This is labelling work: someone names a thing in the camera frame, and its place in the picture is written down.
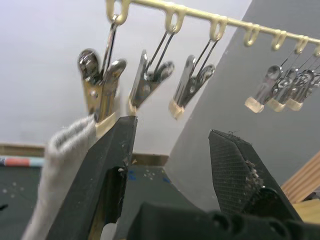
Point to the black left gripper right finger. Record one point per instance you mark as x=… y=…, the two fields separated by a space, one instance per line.
x=230 y=175

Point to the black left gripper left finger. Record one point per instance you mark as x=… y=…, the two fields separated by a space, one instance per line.
x=100 y=162

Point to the grey sock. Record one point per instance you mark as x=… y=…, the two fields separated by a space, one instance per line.
x=57 y=175

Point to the metal clip cream tip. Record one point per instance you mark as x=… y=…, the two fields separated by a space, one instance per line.
x=187 y=87
x=100 y=100
x=262 y=90
x=142 y=87
x=281 y=96
x=300 y=98

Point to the cream plastic clip hanger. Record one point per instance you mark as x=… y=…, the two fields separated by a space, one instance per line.
x=175 y=12

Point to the grey partition panel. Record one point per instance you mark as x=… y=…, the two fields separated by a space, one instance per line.
x=225 y=112

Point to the long pastel box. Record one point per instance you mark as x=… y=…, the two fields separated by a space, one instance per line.
x=17 y=161

